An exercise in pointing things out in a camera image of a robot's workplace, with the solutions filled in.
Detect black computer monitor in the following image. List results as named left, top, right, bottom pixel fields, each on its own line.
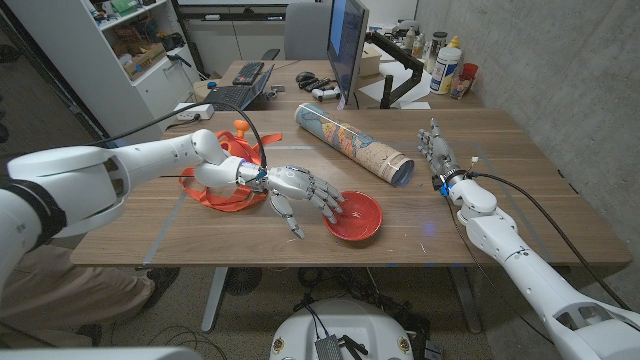
left=326, top=0, right=370, bottom=106

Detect orange plastic watering can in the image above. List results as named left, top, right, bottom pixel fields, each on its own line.
left=178, top=118, right=284, bottom=213

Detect black open laptop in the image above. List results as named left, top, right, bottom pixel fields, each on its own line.
left=203, top=63, right=275, bottom=112

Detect red bowl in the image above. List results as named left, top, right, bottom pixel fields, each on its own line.
left=322, top=190, right=384, bottom=242

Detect white paper sheet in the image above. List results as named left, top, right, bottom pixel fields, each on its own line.
left=357, top=60, right=434, bottom=107

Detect white game controller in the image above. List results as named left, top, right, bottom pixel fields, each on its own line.
left=311, top=86, right=342, bottom=103

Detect dark shoe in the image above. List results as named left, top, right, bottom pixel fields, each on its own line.
left=142, top=267, right=181, bottom=311

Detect light wooden box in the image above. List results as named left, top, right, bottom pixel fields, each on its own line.
left=358, top=43, right=383, bottom=78

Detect dark lid jar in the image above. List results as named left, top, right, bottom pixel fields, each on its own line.
left=424, top=31, right=449, bottom=74

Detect white wipes canister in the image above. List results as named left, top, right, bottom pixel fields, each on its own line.
left=429, top=46, right=462, bottom=96

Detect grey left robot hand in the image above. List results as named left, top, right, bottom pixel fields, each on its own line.
left=262, top=165, right=346, bottom=241

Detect white power strip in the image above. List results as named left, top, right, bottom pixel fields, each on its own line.
left=173, top=102, right=215, bottom=122

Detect rolled paper map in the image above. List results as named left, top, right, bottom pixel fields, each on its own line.
left=293, top=102, right=416, bottom=188

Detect black remote control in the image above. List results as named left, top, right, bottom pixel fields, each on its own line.
left=298, top=76, right=335, bottom=93

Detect white shelf cabinet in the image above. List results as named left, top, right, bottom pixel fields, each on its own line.
left=3, top=0, right=201, bottom=159

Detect cardboard box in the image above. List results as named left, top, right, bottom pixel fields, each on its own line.
left=112, top=42, right=168, bottom=81

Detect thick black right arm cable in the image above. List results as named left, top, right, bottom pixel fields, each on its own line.
left=468, top=171, right=632, bottom=311

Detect clear glass cup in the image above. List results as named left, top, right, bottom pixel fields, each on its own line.
left=449, top=74, right=472, bottom=100

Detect black keyboard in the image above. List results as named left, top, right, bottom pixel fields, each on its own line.
left=232, top=61, right=265, bottom=87

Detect grey table leg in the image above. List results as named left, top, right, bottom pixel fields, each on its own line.
left=200, top=266, right=229, bottom=334
left=449, top=265, right=483, bottom=335

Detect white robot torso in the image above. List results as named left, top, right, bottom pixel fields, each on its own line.
left=269, top=298, right=414, bottom=360

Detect person's leg beige trousers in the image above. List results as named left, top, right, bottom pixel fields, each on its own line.
left=0, top=243, right=156, bottom=347

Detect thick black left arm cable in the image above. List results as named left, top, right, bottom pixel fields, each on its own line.
left=88, top=101, right=268, bottom=171

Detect grey office chair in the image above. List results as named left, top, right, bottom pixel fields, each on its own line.
left=260, top=2, right=334, bottom=62

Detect black round floor fan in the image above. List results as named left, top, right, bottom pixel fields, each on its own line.
left=223, top=266, right=263, bottom=297

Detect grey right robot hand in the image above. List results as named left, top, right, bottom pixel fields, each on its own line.
left=418, top=117, right=467, bottom=191

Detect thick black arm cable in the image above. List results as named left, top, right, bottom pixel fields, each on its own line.
left=88, top=101, right=268, bottom=171
left=468, top=171, right=632, bottom=311

